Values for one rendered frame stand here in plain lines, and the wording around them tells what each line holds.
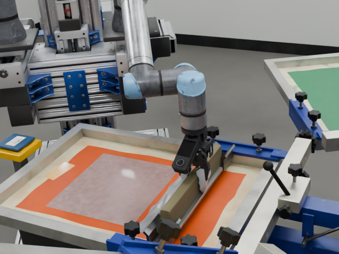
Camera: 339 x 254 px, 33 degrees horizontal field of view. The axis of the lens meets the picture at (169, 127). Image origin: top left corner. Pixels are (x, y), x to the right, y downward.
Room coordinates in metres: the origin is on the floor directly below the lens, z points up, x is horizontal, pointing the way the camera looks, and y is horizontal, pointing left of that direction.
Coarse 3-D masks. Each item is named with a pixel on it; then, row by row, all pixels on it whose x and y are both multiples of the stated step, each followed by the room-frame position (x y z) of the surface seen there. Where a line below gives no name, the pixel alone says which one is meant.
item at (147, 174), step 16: (80, 160) 1.70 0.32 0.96; (96, 160) 1.69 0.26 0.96; (112, 160) 1.68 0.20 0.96; (128, 160) 1.67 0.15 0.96; (144, 160) 1.67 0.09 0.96; (160, 160) 1.66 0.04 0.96; (80, 176) 1.59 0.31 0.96; (96, 176) 1.59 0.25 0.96; (112, 176) 1.58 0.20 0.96; (128, 176) 1.57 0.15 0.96; (144, 176) 1.56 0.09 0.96; (160, 176) 1.56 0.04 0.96; (176, 176) 1.55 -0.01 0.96; (224, 176) 1.53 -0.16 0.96; (240, 176) 1.52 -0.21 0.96; (144, 192) 1.47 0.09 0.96; (160, 192) 1.47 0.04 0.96; (208, 192) 1.44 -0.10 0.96; (224, 192) 1.44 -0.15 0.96
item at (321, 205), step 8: (312, 200) 1.24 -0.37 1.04; (320, 200) 1.24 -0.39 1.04; (328, 200) 1.23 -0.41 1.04; (304, 208) 1.21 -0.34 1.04; (312, 208) 1.21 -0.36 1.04; (320, 208) 1.20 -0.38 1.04; (328, 208) 1.20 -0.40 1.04; (336, 208) 1.20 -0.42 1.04; (280, 216) 1.24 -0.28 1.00; (296, 216) 1.22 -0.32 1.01; (320, 216) 1.19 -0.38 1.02; (328, 216) 1.18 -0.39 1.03; (336, 216) 1.17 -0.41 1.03; (320, 224) 1.19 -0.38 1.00; (328, 224) 1.18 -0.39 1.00; (336, 224) 1.17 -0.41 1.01
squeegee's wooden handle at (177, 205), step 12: (216, 144) 1.55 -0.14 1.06; (216, 156) 1.51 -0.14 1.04; (216, 168) 1.51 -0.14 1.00; (192, 180) 1.36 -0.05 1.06; (180, 192) 1.30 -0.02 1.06; (192, 192) 1.34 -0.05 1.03; (168, 204) 1.25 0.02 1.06; (180, 204) 1.27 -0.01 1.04; (168, 216) 1.21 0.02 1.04; (180, 216) 1.26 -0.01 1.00
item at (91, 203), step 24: (48, 192) 1.52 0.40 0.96; (72, 192) 1.50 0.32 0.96; (96, 192) 1.49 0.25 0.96; (120, 192) 1.48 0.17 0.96; (72, 216) 1.37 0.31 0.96; (96, 216) 1.36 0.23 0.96; (120, 216) 1.36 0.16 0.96; (144, 216) 1.35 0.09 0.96; (192, 216) 1.33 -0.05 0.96; (216, 216) 1.32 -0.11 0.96
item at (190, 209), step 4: (220, 168) 1.51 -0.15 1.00; (216, 172) 1.49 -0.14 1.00; (220, 172) 1.50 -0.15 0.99; (212, 176) 1.47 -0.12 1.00; (216, 176) 1.47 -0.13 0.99; (212, 180) 1.45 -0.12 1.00; (208, 184) 1.43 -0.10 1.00; (208, 188) 1.41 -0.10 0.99; (200, 192) 1.39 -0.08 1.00; (204, 192) 1.39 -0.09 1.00; (200, 196) 1.37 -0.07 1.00; (196, 200) 1.35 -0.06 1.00; (200, 200) 1.36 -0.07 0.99; (192, 204) 1.33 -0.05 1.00; (196, 204) 1.33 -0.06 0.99; (192, 208) 1.31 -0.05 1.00; (188, 212) 1.29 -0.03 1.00; (192, 212) 1.30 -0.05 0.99; (184, 216) 1.28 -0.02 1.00; (188, 216) 1.28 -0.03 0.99; (184, 220) 1.26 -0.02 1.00; (180, 224) 1.24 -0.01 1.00
